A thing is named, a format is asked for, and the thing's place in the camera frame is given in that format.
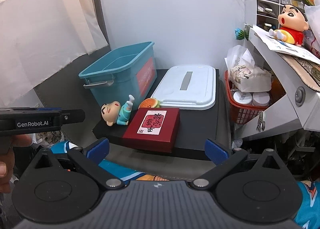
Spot white plastic box lid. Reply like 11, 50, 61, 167
151, 65, 217, 111

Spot boy plush in red shirt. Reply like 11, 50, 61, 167
268, 3, 311, 45

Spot printed paper sheets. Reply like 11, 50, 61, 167
252, 24, 320, 66

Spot boy doll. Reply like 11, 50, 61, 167
101, 94, 136, 126

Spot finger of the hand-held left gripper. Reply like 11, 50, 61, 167
60, 109, 86, 126

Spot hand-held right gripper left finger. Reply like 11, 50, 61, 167
32, 137, 123, 190

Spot person's left hand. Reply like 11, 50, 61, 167
0, 132, 33, 194

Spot dark red box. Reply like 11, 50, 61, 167
122, 107, 181, 153

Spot white round jar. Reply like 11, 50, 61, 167
252, 92, 271, 107
232, 91, 253, 107

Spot teal plastic storage box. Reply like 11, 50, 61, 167
78, 41, 158, 100

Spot patterned brown cardboard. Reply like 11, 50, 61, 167
282, 54, 320, 92

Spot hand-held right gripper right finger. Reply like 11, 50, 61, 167
192, 139, 288, 189

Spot black desktop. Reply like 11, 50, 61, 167
92, 68, 235, 162

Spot white shelf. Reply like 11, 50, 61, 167
247, 32, 320, 142

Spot red mesh basket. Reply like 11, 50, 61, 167
224, 70, 273, 126

